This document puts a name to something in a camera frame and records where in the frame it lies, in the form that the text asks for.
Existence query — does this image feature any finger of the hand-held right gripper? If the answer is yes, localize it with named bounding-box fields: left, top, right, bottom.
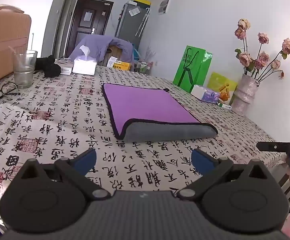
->
left=256, top=141, right=288, bottom=153

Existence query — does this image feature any dried pink rose bouquet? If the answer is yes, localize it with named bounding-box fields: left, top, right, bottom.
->
left=234, top=18, right=290, bottom=82

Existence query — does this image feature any folded white umbrella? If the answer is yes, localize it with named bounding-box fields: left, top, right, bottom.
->
left=135, top=7, right=150, bottom=38

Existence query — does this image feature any yellow flat box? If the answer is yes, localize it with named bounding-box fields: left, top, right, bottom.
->
left=112, top=61, right=132, bottom=71

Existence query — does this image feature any green and white box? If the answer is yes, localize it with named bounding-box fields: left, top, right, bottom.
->
left=217, top=99, right=233, bottom=110

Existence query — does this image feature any tan cardboard box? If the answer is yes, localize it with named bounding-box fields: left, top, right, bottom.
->
left=0, top=4, right=33, bottom=87

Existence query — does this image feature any white and purple tissue box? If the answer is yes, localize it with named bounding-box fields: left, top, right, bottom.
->
left=190, top=84, right=221, bottom=104

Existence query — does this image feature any green paper bag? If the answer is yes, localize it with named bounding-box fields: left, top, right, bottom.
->
left=172, top=45, right=214, bottom=93

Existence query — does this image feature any clear stirring stick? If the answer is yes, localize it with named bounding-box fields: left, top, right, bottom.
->
left=8, top=46, right=26, bottom=73

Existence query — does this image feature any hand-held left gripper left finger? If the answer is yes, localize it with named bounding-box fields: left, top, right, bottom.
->
left=16, top=148, right=112, bottom=201

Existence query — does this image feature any grey refrigerator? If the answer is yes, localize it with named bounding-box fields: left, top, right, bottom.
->
left=115, top=2, right=150, bottom=53

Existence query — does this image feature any white tissue pack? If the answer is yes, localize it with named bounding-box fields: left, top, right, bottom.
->
left=72, top=44, right=97, bottom=76

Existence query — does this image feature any purple and grey towel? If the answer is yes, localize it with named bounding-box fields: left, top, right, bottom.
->
left=102, top=82, right=219, bottom=142

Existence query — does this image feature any pink glitter vase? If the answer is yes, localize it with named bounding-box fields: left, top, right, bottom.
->
left=231, top=73, right=260, bottom=117

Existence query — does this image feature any black cloth bundle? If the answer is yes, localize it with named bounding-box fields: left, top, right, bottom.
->
left=36, top=55, right=61, bottom=78

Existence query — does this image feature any white wall panel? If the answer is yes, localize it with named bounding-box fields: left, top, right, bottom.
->
left=158, top=0, right=172, bottom=16

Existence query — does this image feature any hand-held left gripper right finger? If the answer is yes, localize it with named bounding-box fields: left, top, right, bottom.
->
left=176, top=148, right=273, bottom=201

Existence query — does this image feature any clear drinking glass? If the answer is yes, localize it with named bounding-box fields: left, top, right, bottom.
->
left=12, top=50, right=38, bottom=89

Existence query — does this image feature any calligraphy print tablecloth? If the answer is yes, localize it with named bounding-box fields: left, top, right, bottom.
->
left=0, top=64, right=289, bottom=240

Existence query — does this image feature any purple garment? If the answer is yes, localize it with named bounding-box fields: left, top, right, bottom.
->
left=69, top=34, right=136, bottom=67

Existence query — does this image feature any yellow paper bag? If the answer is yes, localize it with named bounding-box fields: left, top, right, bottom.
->
left=207, top=72, right=238, bottom=101

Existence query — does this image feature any wooden chair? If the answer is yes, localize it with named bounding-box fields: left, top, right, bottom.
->
left=102, top=44, right=124, bottom=67

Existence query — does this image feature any dark brown door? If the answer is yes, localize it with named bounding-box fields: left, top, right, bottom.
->
left=65, top=0, right=114, bottom=58

